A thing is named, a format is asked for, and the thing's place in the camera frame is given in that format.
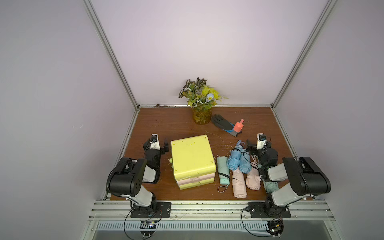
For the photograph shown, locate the black work glove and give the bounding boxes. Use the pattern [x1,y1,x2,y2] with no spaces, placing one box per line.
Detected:
[211,114,242,137]

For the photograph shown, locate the right circuit board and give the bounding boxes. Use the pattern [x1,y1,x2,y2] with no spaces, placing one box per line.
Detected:
[267,219,284,238]

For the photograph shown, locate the yellow-green drawer cabinet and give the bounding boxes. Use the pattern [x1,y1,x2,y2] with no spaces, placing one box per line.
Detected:
[170,135,217,190]

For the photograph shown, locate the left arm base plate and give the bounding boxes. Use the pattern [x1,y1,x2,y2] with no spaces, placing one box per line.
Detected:
[131,202,172,219]

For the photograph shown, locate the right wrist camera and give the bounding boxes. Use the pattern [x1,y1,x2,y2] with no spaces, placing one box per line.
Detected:
[257,133,267,150]

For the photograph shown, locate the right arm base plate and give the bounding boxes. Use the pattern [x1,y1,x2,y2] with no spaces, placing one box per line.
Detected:
[246,202,292,219]

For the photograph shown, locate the mint green folded umbrella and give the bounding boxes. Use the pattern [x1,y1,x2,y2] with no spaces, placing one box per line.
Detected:
[217,157,230,186]

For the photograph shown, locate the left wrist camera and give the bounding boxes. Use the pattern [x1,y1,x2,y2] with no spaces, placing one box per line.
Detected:
[150,134,161,150]

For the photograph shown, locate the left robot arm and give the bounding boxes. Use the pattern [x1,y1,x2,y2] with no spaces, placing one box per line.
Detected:
[106,134,169,210]

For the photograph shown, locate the artificial plant in vase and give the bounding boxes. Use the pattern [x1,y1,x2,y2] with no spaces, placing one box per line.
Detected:
[179,77,227,125]

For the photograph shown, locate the circuit board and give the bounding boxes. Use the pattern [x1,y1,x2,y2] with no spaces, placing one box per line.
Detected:
[139,221,158,239]
[267,219,284,238]

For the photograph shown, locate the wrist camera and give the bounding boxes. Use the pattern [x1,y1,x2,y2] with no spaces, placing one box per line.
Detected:
[257,133,267,150]
[150,134,161,150]

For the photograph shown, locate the light blue folded umbrella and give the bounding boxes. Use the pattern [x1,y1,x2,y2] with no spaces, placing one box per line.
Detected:
[226,140,243,171]

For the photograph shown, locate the pink umbrella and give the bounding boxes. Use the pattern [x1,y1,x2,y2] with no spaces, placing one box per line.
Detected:
[232,168,247,199]
[246,162,261,191]

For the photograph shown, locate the red plastic scoop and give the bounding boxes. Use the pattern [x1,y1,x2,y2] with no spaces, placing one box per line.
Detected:
[233,119,244,133]

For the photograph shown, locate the left circuit board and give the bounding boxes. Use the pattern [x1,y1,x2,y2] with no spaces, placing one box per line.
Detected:
[139,221,158,239]

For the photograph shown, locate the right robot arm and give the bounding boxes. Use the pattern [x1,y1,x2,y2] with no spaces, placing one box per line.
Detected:
[246,135,331,211]

